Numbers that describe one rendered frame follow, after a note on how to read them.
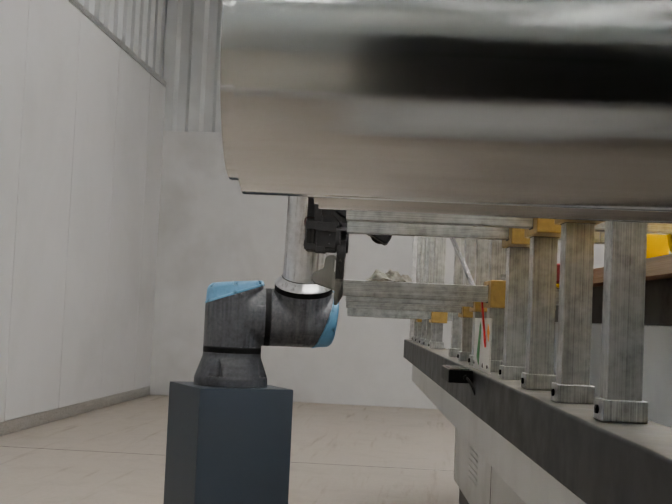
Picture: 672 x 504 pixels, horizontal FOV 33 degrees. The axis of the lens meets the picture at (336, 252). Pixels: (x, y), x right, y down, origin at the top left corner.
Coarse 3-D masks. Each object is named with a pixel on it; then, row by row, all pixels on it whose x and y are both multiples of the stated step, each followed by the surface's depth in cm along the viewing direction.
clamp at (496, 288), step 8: (496, 280) 207; (488, 288) 210; (496, 288) 207; (504, 288) 207; (488, 296) 210; (496, 296) 207; (504, 296) 207; (488, 304) 209; (496, 304) 207; (504, 304) 207
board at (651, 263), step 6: (648, 258) 171; (654, 258) 167; (660, 258) 164; (666, 258) 161; (648, 264) 170; (654, 264) 167; (660, 264) 164; (666, 264) 161; (594, 270) 208; (600, 270) 203; (648, 270) 170; (654, 270) 167; (660, 270) 164; (666, 270) 160; (594, 276) 208; (600, 276) 203; (648, 276) 170; (654, 276) 169; (660, 276) 168; (666, 276) 167; (594, 282) 208; (600, 282) 203; (558, 288) 246
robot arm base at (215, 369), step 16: (208, 352) 290; (224, 352) 288; (240, 352) 288; (256, 352) 292; (208, 368) 288; (224, 368) 286; (240, 368) 287; (256, 368) 290; (208, 384) 286; (224, 384) 285; (240, 384) 286; (256, 384) 288
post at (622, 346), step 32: (608, 224) 116; (640, 224) 114; (608, 256) 116; (640, 256) 114; (608, 288) 115; (640, 288) 114; (608, 320) 114; (640, 320) 114; (608, 352) 114; (640, 352) 114; (608, 384) 114; (640, 384) 114
